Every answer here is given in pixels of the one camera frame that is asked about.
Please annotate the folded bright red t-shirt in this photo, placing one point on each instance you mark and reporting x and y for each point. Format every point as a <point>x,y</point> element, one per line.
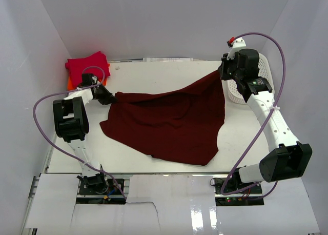
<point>95,64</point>

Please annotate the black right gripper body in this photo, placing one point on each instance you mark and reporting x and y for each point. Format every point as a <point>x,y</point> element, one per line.
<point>225,71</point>

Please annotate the folded orange t-shirt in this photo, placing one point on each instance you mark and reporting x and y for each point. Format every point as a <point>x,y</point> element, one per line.
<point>70,86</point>

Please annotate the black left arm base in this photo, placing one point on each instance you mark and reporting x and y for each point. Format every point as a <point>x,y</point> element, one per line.
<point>101,190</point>

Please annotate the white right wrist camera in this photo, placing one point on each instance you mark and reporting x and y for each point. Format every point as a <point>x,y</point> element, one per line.
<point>235,45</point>

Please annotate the dark red t-shirt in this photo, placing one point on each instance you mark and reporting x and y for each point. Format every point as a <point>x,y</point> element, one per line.
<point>178,126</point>

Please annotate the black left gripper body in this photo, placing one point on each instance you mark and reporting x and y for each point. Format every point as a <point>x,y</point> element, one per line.
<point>103,96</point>

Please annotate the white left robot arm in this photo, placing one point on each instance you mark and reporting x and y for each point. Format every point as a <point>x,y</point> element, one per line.
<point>72,125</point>

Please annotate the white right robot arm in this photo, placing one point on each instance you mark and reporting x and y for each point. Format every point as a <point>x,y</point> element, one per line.
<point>287,157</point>

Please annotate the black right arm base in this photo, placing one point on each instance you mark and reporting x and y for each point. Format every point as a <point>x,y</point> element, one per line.
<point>248,197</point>

